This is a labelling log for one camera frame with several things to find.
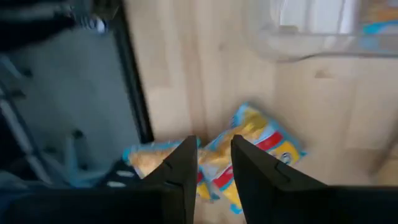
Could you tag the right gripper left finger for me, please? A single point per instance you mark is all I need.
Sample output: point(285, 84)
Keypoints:
point(140, 205)

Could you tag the clear plastic bin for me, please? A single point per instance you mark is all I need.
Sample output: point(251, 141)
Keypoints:
point(311, 46)

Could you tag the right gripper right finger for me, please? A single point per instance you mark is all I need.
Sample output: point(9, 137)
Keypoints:
point(295, 205)

